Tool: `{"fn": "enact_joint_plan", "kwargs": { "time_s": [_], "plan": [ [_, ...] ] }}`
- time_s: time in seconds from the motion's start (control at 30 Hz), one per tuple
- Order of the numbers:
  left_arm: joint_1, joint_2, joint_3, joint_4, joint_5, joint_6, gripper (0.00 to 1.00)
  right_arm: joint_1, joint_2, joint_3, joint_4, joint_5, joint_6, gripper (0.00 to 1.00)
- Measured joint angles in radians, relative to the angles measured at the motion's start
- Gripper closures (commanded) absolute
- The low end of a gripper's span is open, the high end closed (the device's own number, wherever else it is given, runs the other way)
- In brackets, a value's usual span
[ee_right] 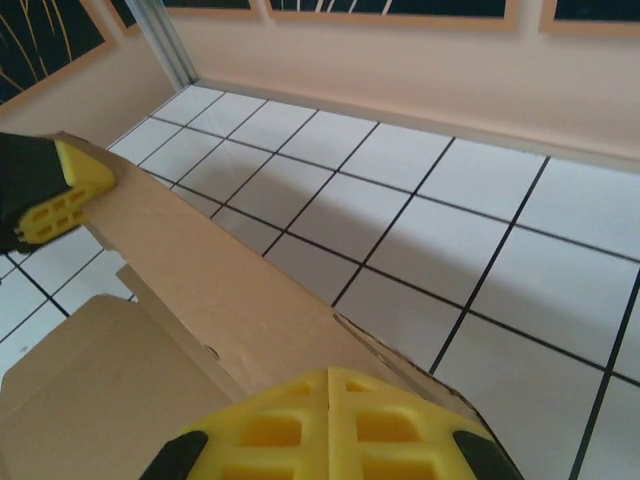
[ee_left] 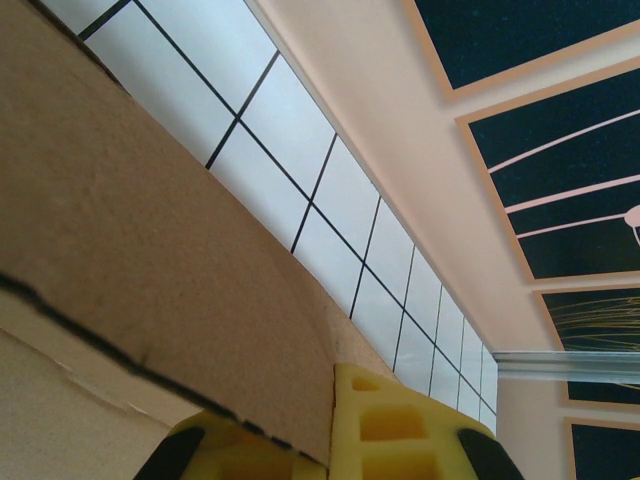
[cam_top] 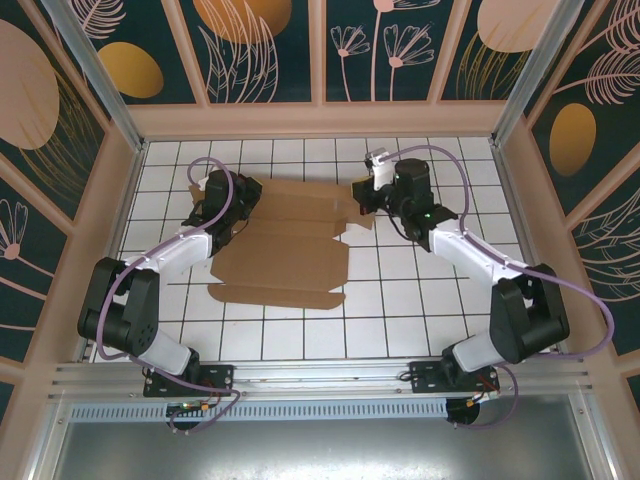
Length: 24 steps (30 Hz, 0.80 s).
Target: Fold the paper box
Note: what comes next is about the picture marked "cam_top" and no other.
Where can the brown cardboard box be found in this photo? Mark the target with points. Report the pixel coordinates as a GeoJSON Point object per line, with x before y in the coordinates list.
{"type": "Point", "coordinates": [285, 250]}

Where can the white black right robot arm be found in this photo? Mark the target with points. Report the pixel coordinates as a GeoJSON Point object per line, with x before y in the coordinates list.
{"type": "Point", "coordinates": [465, 250]}

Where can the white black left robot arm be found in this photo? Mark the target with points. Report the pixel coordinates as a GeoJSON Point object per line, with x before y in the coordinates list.
{"type": "Point", "coordinates": [170, 252]}

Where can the yellow power connector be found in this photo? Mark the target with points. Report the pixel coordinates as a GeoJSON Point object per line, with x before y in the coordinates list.
{"type": "Point", "coordinates": [206, 410]}
{"type": "Point", "coordinates": [473, 402]}

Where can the grey metal sheet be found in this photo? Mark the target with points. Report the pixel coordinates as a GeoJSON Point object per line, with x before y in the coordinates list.
{"type": "Point", "coordinates": [320, 450]}

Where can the aluminium table edge rail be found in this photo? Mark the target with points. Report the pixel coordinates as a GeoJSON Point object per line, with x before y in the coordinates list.
{"type": "Point", "coordinates": [125, 200]}
{"type": "Point", "coordinates": [511, 200]}

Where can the aluminium corner post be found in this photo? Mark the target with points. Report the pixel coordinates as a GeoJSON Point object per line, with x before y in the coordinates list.
{"type": "Point", "coordinates": [91, 65]}
{"type": "Point", "coordinates": [545, 65]}

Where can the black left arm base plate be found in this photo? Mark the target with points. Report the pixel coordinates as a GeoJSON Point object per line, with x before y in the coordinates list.
{"type": "Point", "coordinates": [223, 376]}

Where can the aluminium frame rail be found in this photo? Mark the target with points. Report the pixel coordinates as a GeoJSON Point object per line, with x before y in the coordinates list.
{"type": "Point", "coordinates": [320, 372]}

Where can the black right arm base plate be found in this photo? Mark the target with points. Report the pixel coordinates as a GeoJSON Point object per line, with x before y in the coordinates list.
{"type": "Point", "coordinates": [425, 375]}

